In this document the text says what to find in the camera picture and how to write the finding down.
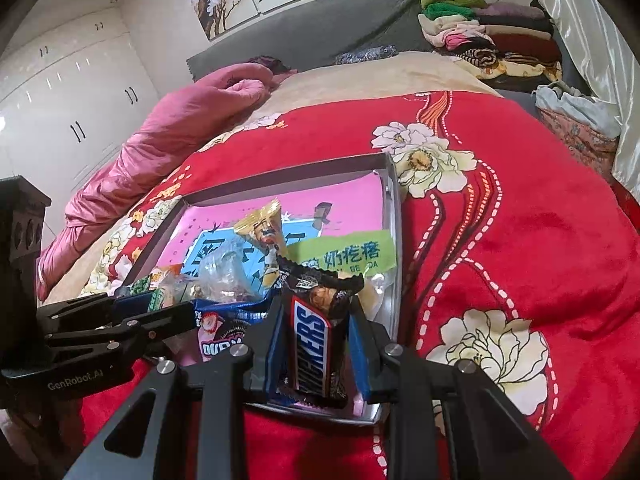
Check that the pink floral fabric bag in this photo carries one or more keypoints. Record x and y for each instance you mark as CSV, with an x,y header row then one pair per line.
x,y
580,147

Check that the brown chocolate bar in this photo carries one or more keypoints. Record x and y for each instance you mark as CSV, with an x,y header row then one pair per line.
x,y
312,340

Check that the pink quilt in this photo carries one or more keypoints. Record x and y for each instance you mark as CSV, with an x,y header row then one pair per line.
x,y
165,150

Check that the orange rice cracker packet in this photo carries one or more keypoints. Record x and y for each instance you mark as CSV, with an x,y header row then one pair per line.
x,y
167,274

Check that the grey headboard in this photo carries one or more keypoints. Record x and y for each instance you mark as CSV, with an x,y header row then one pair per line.
x,y
310,30

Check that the gold candy packet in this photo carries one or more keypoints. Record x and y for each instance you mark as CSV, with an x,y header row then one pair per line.
x,y
262,230

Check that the clear red candy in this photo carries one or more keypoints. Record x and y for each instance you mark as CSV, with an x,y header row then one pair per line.
x,y
227,275

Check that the stack of folded clothes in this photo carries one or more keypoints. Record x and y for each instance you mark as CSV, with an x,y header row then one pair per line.
x,y
500,40

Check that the clear bag with green label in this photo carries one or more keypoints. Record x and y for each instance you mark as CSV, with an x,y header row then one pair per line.
x,y
350,255

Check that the shallow dark cardboard tray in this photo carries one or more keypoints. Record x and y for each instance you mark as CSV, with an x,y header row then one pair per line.
x,y
392,240

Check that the blue cookie packet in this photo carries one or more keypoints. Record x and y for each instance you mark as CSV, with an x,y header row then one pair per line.
x,y
225,335

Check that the white wardrobe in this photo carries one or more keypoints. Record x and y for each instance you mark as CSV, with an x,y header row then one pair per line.
x,y
65,90

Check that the pile of pale clothes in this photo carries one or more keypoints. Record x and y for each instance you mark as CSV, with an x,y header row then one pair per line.
x,y
575,107

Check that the dark maroon cloth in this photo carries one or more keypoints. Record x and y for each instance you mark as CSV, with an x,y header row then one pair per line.
x,y
270,63

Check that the red floral blanket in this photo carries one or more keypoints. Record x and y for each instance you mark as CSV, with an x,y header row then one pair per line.
x,y
550,260

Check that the dark patterned cloth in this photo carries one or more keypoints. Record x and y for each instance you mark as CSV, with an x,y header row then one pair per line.
x,y
367,54

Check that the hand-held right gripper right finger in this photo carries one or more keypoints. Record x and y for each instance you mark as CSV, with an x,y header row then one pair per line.
x,y
361,360

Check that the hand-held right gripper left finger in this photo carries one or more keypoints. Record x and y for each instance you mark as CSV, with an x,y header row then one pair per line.
x,y
274,350

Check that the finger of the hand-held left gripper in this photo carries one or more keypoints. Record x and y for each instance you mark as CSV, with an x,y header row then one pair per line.
x,y
165,325
127,305

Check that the white satin curtain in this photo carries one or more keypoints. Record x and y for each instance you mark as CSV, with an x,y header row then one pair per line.
x,y
595,60

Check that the red cloth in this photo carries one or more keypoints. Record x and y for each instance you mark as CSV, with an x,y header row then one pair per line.
x,y
627,205

